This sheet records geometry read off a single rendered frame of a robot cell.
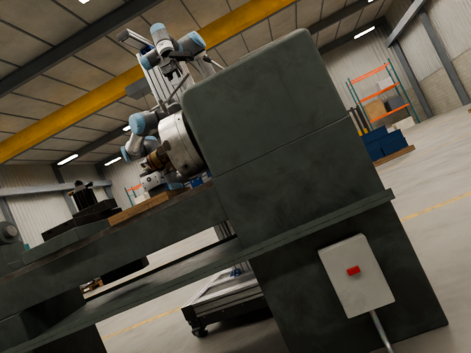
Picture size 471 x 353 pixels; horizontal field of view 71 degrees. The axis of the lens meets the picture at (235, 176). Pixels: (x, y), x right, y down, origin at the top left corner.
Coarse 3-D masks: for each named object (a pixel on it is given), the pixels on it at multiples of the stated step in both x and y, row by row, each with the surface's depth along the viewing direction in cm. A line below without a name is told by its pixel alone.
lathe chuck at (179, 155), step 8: (160, 120) 156; (168, 120) 149; (160, 128) 148; (168, 128) 146; (176, 128) 145; (160, 136) 146; (168, 136) 145; (176, 136) 144; (176, 144) 144; (168, 152) 145; (176, 152) 145; (184, 152) 145; (176, 160) 146; (184, 160) 146; (192, 160) 147; (176, 168) 148; (192, 168) 150; (184, 176) 153; (192, 176) 156
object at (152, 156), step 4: (152, 152) 161; (148, 156) 160; (152, 156) 158; (156, 156) 157; (148, 160) 159; (152, 160) 158; (156, 160) 158; (160, 160) 158; (164, 160) 160; (168, 160) 161; (148, 164) 159; (152, 164) 159; (156, 164) 159; (160, 164) 159; (164, 164) 161; (152, 168) 161; (156, 168) 163
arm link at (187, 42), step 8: (192, 32) 197; (184, 40) 198; (192, 40) 196; (200, 40) 199; (184, 48) 199; (192, 48) 198; (200, 48) 200; (200, 56) 202; (200, 64) 203; (208, 64) 204; (200, 72) 207; (208, 72) 205
